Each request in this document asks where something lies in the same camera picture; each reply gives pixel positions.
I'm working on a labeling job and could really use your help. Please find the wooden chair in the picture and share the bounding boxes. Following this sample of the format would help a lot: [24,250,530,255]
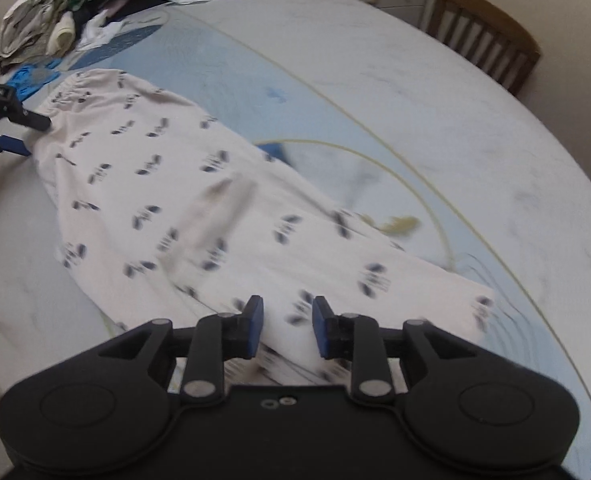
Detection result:
[425,0,544,97]

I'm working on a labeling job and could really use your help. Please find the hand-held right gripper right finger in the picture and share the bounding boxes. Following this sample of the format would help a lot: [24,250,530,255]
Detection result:
[312,296,479,405]

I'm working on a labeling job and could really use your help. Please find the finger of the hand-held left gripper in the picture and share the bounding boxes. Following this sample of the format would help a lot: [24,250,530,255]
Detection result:
[5,104,52,132]
[0,120,32,157]

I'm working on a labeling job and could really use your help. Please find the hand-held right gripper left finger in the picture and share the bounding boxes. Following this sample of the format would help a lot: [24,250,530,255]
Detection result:
[98,295,265,406]

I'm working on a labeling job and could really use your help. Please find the pile of assorted clothes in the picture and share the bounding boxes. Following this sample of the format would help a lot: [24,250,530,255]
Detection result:
[0,0,212,70]

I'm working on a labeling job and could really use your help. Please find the blue white printed table mat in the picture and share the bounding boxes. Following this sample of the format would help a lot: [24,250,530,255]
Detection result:
[0,0,591,480]

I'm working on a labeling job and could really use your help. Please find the white dog print pants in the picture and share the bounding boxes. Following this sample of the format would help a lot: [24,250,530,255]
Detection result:
[31,69,497,367]

